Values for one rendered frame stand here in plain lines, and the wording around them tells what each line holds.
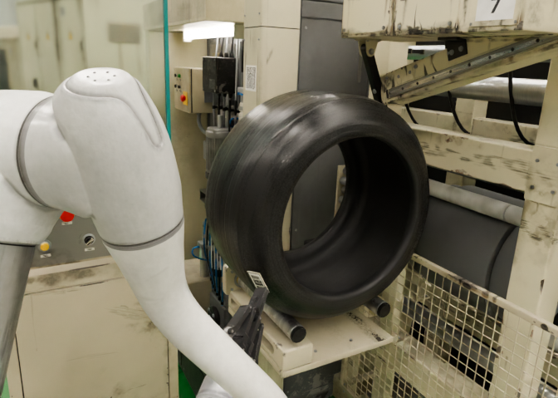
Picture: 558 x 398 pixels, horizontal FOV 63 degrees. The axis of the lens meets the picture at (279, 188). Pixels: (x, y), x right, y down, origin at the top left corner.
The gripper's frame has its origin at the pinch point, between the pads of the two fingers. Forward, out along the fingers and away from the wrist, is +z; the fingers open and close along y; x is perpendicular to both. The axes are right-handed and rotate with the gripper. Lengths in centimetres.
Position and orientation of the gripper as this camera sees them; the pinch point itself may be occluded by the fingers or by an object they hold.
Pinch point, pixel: (257, 301)
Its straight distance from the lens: 107.6
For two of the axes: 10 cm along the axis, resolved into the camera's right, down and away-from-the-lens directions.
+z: 2.6, -5.9, 7.7
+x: 8.8, -1.9, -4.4
